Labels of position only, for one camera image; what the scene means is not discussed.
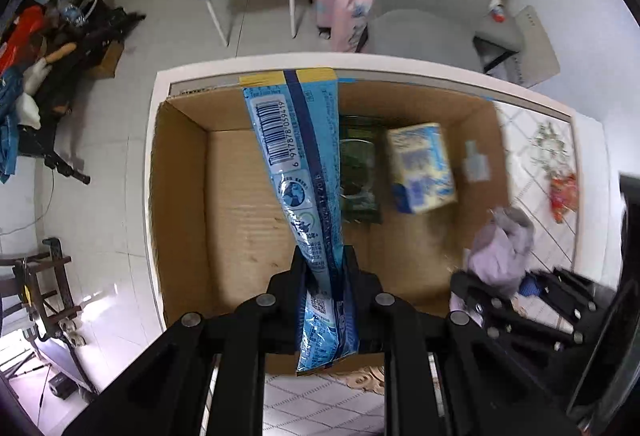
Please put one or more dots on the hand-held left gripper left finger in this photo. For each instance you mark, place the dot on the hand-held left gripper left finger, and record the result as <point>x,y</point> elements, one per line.
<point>295,296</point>

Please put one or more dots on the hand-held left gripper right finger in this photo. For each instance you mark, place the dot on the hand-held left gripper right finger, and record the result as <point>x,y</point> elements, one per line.
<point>352,286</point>

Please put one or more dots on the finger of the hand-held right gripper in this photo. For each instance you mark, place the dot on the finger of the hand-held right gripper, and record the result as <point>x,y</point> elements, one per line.
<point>490,311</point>
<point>570,288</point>

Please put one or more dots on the purple packet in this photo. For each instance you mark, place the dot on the purple packet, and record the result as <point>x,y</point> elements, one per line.
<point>500,251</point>

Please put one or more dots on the large cardboard box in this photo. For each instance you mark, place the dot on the large cardboard box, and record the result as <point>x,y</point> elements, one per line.
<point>240,216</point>

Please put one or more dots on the blue snack packet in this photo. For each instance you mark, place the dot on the blue snack packet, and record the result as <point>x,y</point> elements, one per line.
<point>305,196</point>

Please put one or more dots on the red snack packet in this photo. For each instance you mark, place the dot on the red snack packet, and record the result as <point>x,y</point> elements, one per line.
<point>562,196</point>

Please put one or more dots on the green snack packet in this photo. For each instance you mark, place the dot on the green snack packet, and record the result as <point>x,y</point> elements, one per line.
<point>359,176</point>

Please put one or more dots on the grey floor mat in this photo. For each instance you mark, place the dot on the grey floor mat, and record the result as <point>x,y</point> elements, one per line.
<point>537,45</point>

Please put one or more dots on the dark wooden chair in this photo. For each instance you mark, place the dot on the dark wooden chair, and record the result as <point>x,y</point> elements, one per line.
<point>45,306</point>

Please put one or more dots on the pink patterned bag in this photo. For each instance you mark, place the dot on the pink patterned bag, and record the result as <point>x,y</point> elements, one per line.
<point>352,20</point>

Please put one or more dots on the small red white bottle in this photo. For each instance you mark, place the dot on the small red white bottle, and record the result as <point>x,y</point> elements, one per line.
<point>498,10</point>

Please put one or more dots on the small cardboard box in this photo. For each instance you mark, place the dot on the small cardboard box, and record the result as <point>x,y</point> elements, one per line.
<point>107,58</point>

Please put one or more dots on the black tripod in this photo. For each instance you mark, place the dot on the black tripod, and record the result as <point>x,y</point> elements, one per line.
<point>90,35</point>

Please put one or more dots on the blue cloth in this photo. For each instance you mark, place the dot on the blue cloth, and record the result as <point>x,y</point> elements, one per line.
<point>9,125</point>

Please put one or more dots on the red bag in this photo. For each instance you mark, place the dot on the red bag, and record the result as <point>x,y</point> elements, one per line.
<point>22,33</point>

